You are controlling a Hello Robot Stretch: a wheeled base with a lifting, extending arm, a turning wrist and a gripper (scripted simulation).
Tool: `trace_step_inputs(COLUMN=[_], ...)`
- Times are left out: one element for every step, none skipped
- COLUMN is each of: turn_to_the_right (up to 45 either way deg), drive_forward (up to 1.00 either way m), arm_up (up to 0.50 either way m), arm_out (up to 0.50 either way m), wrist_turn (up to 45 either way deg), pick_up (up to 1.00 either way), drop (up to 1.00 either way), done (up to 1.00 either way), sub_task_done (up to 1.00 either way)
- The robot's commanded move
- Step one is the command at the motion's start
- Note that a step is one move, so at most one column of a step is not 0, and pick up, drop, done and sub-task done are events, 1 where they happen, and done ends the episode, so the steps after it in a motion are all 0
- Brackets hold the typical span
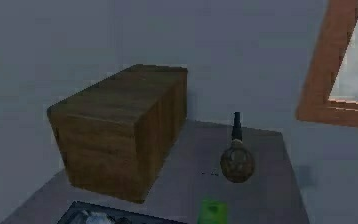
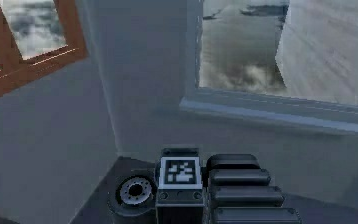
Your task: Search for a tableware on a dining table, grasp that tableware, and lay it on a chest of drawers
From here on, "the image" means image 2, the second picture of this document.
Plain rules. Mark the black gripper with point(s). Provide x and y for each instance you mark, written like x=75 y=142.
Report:
x=133 y=195

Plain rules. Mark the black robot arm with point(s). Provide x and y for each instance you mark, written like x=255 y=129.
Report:
x=240 y=195

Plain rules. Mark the brown framed window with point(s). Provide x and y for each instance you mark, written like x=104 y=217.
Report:
x=37 y=63

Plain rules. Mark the grey framed window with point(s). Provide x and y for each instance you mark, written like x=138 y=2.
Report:
x=273 y=100

